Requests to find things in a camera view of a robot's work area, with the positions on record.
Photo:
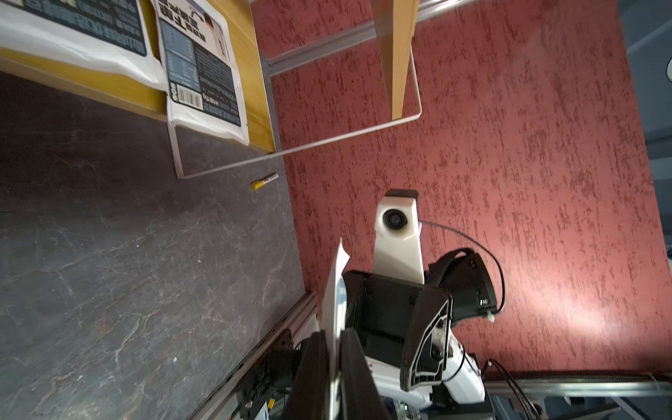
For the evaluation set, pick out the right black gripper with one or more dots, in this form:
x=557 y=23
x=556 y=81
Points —
x=402 y=324

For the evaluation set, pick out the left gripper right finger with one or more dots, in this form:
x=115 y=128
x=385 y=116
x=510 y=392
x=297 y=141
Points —
x=359 y=396

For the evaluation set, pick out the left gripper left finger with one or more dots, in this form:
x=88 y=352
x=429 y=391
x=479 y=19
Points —
x=308 y=397

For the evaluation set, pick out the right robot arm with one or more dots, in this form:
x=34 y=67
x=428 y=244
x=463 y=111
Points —
x=461 y=394

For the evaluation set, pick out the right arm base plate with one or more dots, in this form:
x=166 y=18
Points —
x=274 y=371

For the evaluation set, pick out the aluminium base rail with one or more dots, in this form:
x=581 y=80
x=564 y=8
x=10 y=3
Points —
x=295 y=320

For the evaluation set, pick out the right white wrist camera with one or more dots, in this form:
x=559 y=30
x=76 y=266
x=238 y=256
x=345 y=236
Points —
x=398 y=252

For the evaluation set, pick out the white frame wooden shelf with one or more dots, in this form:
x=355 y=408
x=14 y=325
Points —
x=126 y=94

